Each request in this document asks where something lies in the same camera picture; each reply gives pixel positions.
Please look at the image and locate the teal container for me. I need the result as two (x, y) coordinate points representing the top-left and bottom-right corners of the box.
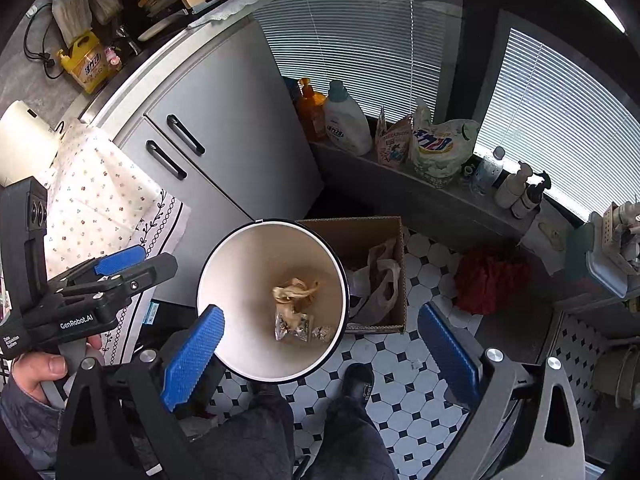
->
(565, 210), (633, 300)

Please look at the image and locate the banana peel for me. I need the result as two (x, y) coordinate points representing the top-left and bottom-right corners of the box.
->
(271, 276), (321, 306)

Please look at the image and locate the person's left leg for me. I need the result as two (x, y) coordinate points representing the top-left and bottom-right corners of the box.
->
(190, 392), (296, 480)

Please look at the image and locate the person's right leg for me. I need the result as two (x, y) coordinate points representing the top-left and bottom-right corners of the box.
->
(305, 395), (401, 480)

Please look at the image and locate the black box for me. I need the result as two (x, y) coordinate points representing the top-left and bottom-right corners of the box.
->
(137, 300), (201, 356)

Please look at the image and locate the dark floor mat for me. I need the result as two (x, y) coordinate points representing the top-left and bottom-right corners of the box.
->
(475, 305), (556, 366)

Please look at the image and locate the white window blind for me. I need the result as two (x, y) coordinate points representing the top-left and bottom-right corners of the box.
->
(472, 27), (640, 223)
(252, 0), (448, 121)

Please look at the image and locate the grey cabinet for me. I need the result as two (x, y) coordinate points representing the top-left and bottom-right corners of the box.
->
(80, 12), (326, 233)

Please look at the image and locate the person's leg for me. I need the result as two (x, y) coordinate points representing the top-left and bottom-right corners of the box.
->
(190, 392), (296, 480)
(305, 395), (401, 480)

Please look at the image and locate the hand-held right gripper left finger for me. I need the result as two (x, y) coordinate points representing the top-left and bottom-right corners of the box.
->
(56, 304), (227, 480)

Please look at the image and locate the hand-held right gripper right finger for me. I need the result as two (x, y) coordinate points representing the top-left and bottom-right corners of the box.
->
(417, 302), (587, 480)

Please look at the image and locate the person's black shoe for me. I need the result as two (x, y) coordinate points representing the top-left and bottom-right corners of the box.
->
(342, 362), (376, 403)

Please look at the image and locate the white detergent bottle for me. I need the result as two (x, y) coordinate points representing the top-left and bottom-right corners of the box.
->
(324, 80), (373, 156)

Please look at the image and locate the cream appliance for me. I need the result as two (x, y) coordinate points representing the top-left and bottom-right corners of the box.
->
(0, 100), (63, 188)

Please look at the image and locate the cardboard box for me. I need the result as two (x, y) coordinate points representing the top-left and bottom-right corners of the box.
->
(295, 216), (407, 335)

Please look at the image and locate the beige plastic bag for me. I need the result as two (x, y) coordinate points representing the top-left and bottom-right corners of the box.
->
(345, 237), (403, 318)

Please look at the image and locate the white storage basket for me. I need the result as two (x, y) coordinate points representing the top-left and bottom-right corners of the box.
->
(602, 201), (640, 273)

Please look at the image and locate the clear water bottle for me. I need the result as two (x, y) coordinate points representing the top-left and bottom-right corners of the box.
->
(470, 146), (507, 196)

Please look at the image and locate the white paper towel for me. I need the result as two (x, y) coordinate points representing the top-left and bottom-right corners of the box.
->
(187, 0), (288, 30)

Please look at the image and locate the person's left forearm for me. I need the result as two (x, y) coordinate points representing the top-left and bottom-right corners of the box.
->
(0, 372), (68, 471)

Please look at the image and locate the white plate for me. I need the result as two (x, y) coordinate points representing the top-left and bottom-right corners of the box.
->
(137, 12), (176, 42)

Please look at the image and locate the pink printed pouch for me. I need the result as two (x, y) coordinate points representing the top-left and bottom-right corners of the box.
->
(375, 106), (413, 168)

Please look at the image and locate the white bin with black rim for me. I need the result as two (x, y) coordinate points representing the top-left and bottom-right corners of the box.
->
(196, 219), (350, 386)

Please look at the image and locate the black cable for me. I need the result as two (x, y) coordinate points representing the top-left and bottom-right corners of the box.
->
(24, 7), (63, 81)

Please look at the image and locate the red cloth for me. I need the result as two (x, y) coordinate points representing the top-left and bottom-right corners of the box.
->
(454, 245), (533, 317)

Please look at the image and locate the black cabinet handle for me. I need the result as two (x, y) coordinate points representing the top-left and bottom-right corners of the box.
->
(166, 114), (207, 157)
(146, 140), (187, 181)

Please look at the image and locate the person's left hand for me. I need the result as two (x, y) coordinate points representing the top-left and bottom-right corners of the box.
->
(11, 352), (69, 407)

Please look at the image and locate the white pump bottle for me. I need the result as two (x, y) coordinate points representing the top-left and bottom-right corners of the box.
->
(495, 161), (535, 209)

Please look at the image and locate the clear bag of foil wrappers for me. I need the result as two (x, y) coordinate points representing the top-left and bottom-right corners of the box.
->
(272, 310), (337, 342)

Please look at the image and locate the orange bottle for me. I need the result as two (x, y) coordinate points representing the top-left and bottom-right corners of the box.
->
(295, 78), (328, 143)

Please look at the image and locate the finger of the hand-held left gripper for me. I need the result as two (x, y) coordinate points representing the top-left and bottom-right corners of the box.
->
(49, 245), (149, 297)
(62, 253), (179, 311)

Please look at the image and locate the beige bucket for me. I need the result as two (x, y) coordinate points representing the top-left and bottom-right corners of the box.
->
(592, 345), (640, 411)

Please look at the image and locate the yellow detergent jug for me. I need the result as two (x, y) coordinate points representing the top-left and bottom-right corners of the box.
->
(57, 30), (108, 95)

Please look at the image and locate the dark pump bottle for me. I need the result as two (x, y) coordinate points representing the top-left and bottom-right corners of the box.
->
(511, 172), (552, 220)

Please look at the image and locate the green and white refill bag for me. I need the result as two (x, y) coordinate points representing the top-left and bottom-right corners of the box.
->
(410, 97), (481, 190)

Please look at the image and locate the floral tablecloth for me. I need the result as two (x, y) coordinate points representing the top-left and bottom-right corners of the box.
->
(37, 119), (193, 361)

